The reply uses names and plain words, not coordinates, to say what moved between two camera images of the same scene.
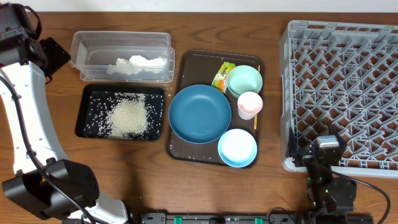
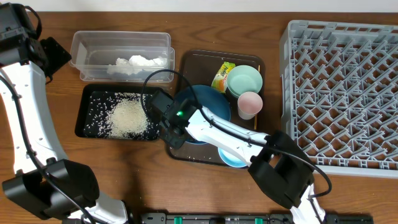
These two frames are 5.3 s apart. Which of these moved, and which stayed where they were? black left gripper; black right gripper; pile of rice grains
Moved: black right gripper
Stayed: black left gripper; pile of rice grains
